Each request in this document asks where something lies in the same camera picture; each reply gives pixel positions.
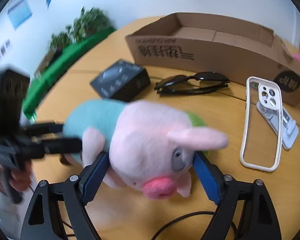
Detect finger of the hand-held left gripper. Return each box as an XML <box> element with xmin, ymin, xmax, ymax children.
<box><xmin>22</xmin><ymin>137</ymin><xmax>83</xmax><ymax>159</ymax></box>
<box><xmin>21</xmin><ymin>122</ymin><xmax>65</xmax><ymax>137</ymax></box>

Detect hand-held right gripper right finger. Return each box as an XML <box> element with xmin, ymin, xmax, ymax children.
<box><xmin>193</xmin><ymin>152</ymin><xmax>282</xmax><ymax>240</ymax></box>

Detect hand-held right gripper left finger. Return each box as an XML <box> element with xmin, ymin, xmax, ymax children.
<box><xmin>21</xmin><ymin>152</ymin><xmax>110</xmax><ymax>240</ymax></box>

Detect pink pig plush toy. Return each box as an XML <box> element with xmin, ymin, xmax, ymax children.
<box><xmin>62</xmin><ymin>99</ymin><xmax>229</xmax><ymax>201</ymax></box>

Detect small black product box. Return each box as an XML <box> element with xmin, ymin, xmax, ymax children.
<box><xmin>89</xmin><ymin>59</ymin><xmax>151</xmax><ymax>100</ymax></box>

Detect white folding phone stand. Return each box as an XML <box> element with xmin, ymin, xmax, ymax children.
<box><xmin>255</xmin><ymin>100</ymin><xmax>299</xmax><ymax>150</ymax></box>

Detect white clear phone case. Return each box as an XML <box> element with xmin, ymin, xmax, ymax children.
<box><xmin>239</xmin><ymin>76</ymin><xmax>283</xmax><ymax>172</ymax></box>

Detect black sunglasses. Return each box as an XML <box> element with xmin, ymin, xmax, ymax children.
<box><xmin>154</xmin><ymin>72</ymin><xmax>231</xmax><ymax>97</ymax></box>

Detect brown cardboard box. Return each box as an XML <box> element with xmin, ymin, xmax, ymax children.
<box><xmin>125</xmin><ymin>12</ymin><xmax>300</xmax><ymax>107</ymax></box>

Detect person's left forearm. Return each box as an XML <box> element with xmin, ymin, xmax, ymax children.
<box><xmin>0</xmin><ymin>180</ymin><xmax>27</xmax><ymax>238</ymax></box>

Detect wooden desktop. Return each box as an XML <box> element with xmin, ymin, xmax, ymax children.
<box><xmin>20</xmin><ymin>16</ymin><xmax>300</xmax><ymax>240</ymax></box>

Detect person's left hand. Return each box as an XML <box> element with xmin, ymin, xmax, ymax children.
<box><xmin>0</xmin><ymin>160</ymin><xmax>33</xmax><ymax>193</ymax></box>

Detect green panel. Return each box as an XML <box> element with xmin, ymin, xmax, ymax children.
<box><xmin>22</xmin><ymin>27</ymin><xmax>117</xmax><ymax>120</ymax></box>

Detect green potted plants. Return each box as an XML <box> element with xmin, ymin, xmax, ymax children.
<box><xmin>51</xmin><ymin>6</ymin><xmax>115</xmax><ymax>48</ymax></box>

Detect black cable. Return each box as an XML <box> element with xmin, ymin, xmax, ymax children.
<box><xmin>62</xmin><ymin>211</ymin><xmax>238</xmax><ymax>240</ymax></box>

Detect blue framed wall poster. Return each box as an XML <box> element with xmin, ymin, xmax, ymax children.
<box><xmin>7</xmin><ymin>0</ymin><xmax>32</xmax><ymax>30</ymax></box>

